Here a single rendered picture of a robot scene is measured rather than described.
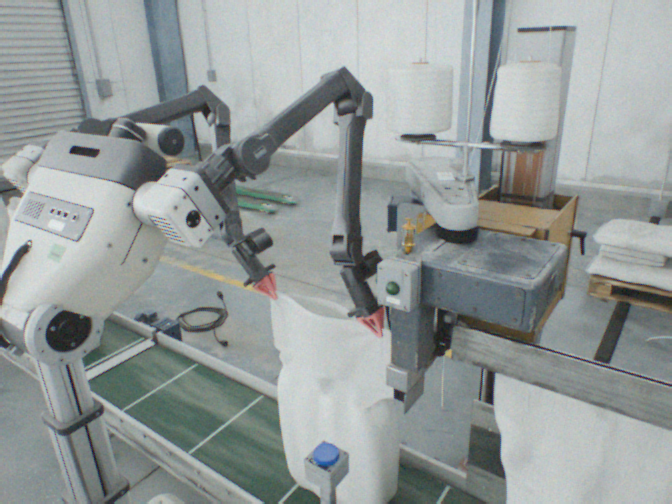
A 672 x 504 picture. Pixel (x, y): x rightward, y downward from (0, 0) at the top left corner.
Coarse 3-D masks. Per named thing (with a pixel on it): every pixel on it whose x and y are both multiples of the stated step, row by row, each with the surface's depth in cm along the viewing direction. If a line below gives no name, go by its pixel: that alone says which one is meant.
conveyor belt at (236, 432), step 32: (160, 352) 243; (96, 384) 221; (128, 384) 220; (160, 384) 220; (192, 384) 219; (224, 384) 218; (160, 416) 200; (192, 416) 199; (224, 416) 199; (256, 416) 198; (192, 448) 183; (224, 448) 183; (256, 448) 182; (256, 480) 169; (288, 480) 168; (416, 480) 166
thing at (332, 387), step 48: (288, 336) 155; (336, 336) 137; (384, 336) 130; (288, 384) 152; (336, 384) 143; (384, 384) 136; (288, 432) 158; (336, 432) 142; (384, 432) 140; (384, 480) 145
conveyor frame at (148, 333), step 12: (120, 324) 273; (132, 324) 265; (144, 336) 261; (0, 348) 267; (132, 348) 248; (144, 348) 248; (12, 360) 257; (24, 360) 250; (108, 360) 239; (120, 360) 239; (36, 372) 245; (96, 372) 230
